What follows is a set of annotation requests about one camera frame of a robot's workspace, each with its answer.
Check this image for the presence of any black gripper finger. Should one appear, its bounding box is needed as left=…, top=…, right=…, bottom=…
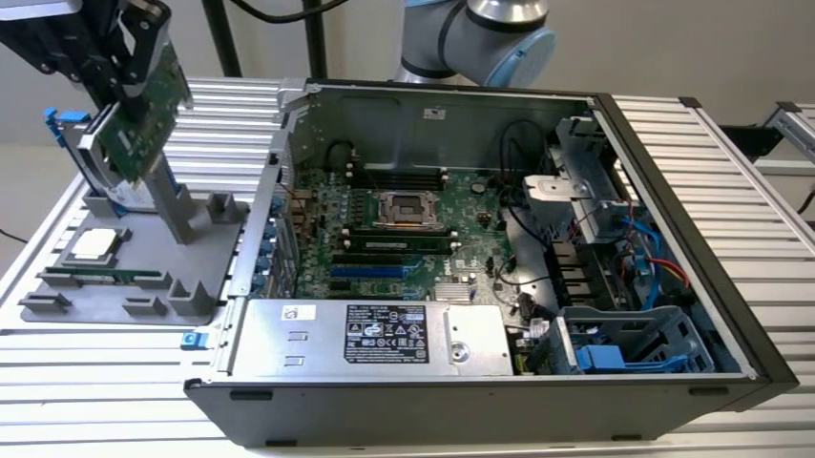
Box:
left=80, top=46, right=129, bottom=110
left=116, top=0, right=175, bottom=105

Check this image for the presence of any green graphics card black fan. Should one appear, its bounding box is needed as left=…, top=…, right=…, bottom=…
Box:
left=75, top=45, right=196, bottom=185

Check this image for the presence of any black stand pole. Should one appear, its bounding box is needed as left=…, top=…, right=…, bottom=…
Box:
left=299, top=0, right=329, bottom=80
left=201, top=0, right=243, bottom=77

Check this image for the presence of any hard disk in blue carrier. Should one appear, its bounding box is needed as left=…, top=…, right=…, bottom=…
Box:
left=43, top=108, right=160, bottom=214

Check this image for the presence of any silver CPU chip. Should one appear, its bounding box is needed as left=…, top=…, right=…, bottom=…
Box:
left=68, top=228, right=127, bottom=263

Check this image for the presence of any grey parts rack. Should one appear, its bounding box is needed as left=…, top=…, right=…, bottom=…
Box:
left=17, top=152, right=249, bottom=328

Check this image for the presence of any metal CPU socket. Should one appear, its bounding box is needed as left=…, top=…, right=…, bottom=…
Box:
left=375, top=189, right=442, bottom=230

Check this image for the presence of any black expansion slot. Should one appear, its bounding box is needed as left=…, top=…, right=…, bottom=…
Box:
left=331, top=252, right=408, bottom=266

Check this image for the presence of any blue expansion slot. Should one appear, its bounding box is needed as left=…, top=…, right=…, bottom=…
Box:
left=328, top=264, right=408, bottom=281

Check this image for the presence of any green motherboard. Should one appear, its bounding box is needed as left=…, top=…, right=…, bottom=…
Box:
left=293, top=166, right=555, bottom=306

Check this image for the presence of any silver power supply unit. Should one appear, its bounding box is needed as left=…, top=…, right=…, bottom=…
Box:
left=225, top=299, right=516, bottom=378

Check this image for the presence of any silver finned heatsink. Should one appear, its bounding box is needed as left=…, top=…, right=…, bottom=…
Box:
left=435, top=281, right=479, bottom=300

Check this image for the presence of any black open PC case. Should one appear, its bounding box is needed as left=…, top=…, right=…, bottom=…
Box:
left=183, top=75, right=800, bottom=449

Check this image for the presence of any blue disk bay latch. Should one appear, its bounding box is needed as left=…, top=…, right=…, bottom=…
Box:
left=576, top=343, right=630, bottom=376

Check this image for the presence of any grey disk bay cage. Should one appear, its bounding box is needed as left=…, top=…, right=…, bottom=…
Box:
left=527, top=304, right=718, bottom=378

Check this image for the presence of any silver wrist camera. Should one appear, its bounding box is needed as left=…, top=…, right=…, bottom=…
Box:
left=0, top=0, right=88, bottom=20

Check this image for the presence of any thick black cable loop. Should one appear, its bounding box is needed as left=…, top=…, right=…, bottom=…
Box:
left=323, top=140, right=357, bottom=173

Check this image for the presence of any thin black internal cable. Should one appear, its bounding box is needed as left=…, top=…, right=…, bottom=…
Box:
left=496, top=118, right=550, bottom=201

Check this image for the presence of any silver metal drive bracket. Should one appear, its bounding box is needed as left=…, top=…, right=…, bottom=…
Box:
left=520, top=116, right=644, bottom=244

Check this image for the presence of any blue data wire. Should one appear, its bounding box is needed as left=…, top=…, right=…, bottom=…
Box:
left=620, top=217, right=667, bottom=306

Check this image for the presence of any red data wire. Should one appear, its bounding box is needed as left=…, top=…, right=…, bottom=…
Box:
left=648, top=257, right=692, bottom=287

